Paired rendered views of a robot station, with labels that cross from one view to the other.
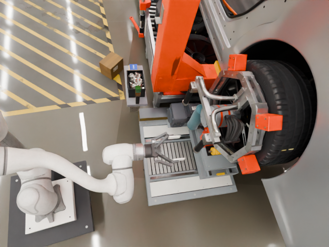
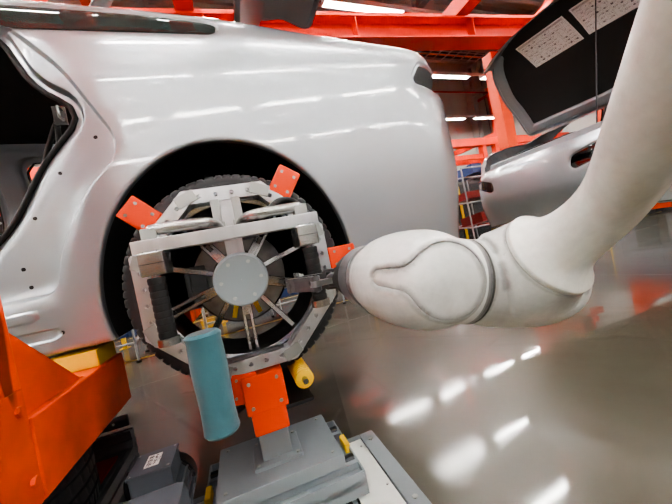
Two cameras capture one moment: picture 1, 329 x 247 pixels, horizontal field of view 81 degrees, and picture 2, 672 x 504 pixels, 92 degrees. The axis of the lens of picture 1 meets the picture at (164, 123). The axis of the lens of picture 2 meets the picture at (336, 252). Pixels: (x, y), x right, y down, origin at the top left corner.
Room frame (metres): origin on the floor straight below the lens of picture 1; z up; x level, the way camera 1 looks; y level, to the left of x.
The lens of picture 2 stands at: (0.29, 0.54, 0.88)
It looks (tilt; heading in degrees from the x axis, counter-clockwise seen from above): 1 degrees down; 279
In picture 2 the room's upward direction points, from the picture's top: 12 degrees counter-clockwise
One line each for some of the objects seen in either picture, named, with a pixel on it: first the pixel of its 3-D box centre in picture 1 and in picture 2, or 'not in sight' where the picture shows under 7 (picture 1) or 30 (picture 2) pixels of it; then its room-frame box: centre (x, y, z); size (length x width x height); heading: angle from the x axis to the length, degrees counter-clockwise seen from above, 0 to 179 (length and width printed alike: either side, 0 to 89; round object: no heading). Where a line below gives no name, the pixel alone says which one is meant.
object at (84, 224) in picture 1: (58, 205); not in sight; (-0.05, 0.56, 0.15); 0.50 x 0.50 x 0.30; 33
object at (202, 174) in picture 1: (212, 150); (282, 477); (0.81, -0.53, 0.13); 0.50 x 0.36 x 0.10; 26
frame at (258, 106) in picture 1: (230, 115); (241, 277); (0.73, -0.37, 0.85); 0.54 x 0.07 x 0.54; 26
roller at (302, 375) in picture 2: (226, 149); (297, 367); (0.67, -0.52, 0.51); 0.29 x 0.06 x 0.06; 116
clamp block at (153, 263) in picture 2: (197, 86); (156, 263); (0.80, -0.12, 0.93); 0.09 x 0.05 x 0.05; 116
